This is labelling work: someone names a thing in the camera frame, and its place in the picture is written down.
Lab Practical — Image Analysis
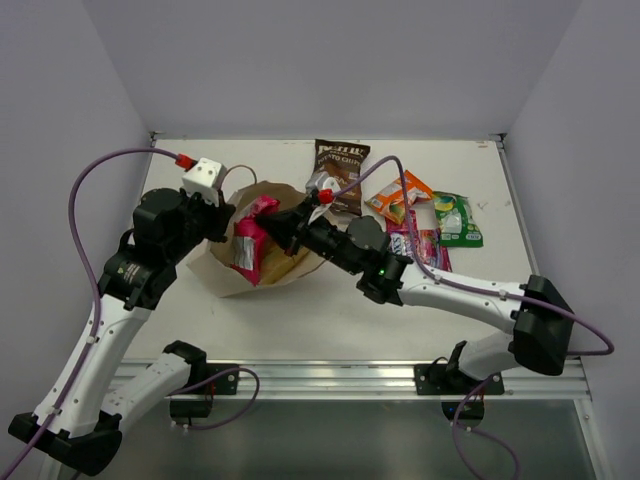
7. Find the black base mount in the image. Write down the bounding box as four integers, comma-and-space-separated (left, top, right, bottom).
413, 356, 505, 429
169, 362, 239, 426

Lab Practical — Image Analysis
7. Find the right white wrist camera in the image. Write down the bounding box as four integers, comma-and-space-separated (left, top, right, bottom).
305, 171, 340, 224

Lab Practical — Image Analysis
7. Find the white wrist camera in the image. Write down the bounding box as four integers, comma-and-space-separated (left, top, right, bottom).
182, 157, 227, 198
305, 171, 340, 224

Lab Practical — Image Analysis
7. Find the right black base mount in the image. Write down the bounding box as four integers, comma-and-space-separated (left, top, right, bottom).
413, 356, 505, 429

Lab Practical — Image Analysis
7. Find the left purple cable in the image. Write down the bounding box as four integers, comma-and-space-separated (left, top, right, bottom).
0, 148, 262, 476

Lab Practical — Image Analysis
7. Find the red R snack packet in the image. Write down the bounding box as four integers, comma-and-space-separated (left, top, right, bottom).
230, 195, 280, 286

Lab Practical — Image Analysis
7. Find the orange snack packet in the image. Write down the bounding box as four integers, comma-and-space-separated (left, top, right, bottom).
365, 170, 433, 225

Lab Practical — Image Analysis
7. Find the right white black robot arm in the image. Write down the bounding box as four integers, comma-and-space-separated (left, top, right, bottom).
256, 202, 572, 393

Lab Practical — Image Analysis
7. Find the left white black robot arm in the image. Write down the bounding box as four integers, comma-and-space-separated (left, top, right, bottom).
8, 188, 235, 476

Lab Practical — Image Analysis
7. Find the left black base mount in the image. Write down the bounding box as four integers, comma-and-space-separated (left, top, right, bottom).
169, 362, 239, 426

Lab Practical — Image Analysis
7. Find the purple Fox's candy bag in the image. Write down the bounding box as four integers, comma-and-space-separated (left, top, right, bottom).
385, 209, 452, 272

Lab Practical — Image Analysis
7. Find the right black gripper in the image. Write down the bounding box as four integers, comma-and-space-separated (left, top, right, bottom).
255, 197, 362, 278

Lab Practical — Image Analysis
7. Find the green snack packet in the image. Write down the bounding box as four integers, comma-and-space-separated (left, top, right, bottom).
433, 191, 484, 248

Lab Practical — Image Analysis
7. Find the dark brown snack bag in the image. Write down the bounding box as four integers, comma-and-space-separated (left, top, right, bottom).
314, 139, 371, 216

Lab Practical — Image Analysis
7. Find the yellow chips bag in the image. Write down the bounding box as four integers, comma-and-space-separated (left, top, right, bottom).
259, 243, 309, 286

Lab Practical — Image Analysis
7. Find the aluminium mounting rail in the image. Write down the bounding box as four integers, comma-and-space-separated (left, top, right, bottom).
112, 357, 591, 401

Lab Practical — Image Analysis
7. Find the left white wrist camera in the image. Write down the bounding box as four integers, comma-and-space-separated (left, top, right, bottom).
182, 157, 227, 198

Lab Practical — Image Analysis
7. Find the brown paper bag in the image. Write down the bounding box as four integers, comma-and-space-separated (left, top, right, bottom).
188, 180, 323, 298

